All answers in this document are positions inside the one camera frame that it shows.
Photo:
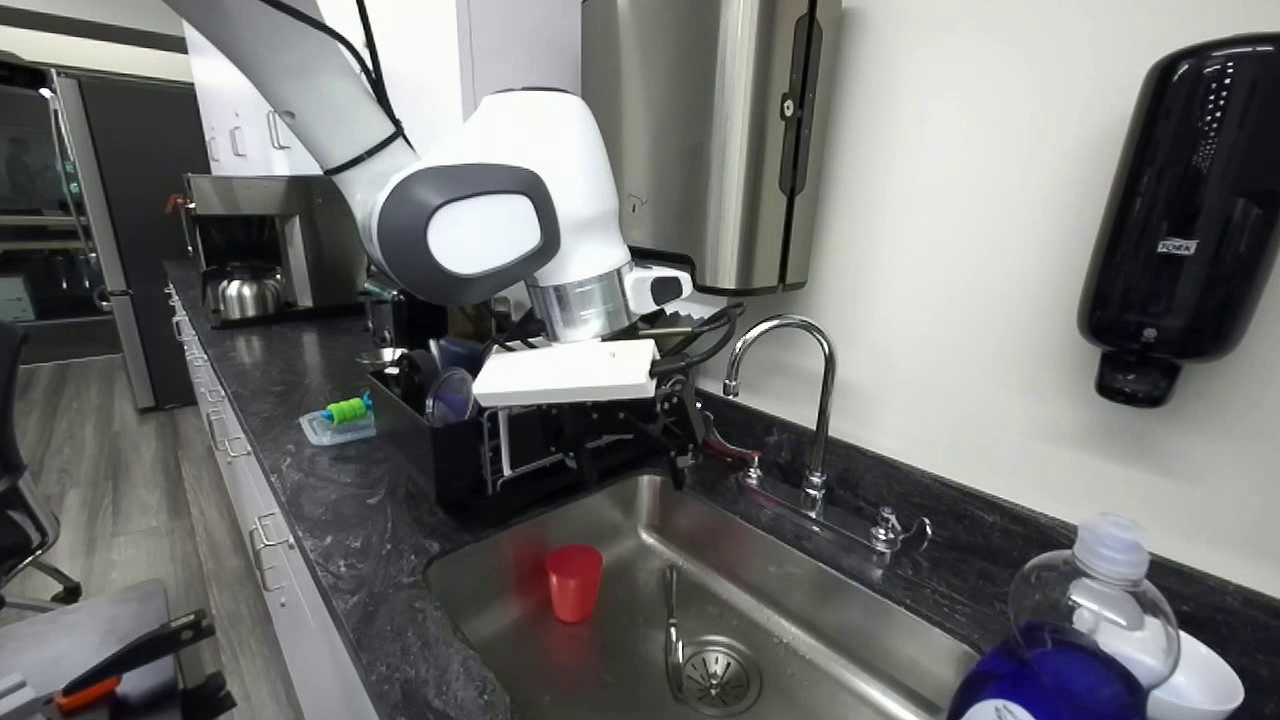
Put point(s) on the steel coffee carafe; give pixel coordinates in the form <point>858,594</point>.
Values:
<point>246,294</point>

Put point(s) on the dark tall cabinet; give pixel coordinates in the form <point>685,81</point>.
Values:
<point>144,265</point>

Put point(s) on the blue bowl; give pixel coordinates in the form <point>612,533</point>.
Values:
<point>455,355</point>

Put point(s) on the clear glass lid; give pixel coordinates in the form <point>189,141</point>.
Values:
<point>451,396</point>

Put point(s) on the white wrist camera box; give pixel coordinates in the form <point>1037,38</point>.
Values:
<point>563,373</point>

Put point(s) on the flat equipment platform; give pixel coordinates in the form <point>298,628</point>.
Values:
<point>67,642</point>

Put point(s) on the blue dish soap bottle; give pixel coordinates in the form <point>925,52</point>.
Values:
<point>1095,601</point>

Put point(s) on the white lower cabinets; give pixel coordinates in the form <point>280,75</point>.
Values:
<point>286,627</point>

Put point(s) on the white upper cabinet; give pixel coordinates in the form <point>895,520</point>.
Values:
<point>254,141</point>

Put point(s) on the green sponge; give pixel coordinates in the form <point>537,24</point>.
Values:
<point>348,408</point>

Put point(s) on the black dish rack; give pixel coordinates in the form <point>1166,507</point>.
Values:
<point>455,483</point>

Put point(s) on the small chrome faucet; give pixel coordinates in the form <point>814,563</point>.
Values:
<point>685,433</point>

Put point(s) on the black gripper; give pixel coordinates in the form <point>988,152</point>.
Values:
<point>616,433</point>

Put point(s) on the black wall soap dispenser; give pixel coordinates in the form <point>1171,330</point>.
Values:
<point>1187,203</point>

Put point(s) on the chrome gooseneck faucet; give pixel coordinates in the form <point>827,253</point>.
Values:
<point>827,424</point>

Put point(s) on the black office chair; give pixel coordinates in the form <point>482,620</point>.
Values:
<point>19,520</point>

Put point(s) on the white cup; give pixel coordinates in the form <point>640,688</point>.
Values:
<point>1202,684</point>

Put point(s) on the stainless steel sink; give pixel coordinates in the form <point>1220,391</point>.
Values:
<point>827,615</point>

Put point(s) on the steel coffee machine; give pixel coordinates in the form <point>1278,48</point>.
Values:
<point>254,241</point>

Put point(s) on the steel paper towel dispenser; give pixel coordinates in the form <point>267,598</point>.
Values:
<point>735,132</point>

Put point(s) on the red plastic cup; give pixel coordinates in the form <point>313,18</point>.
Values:
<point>572,583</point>

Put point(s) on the silver butter knife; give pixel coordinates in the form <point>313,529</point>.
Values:
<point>674,615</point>

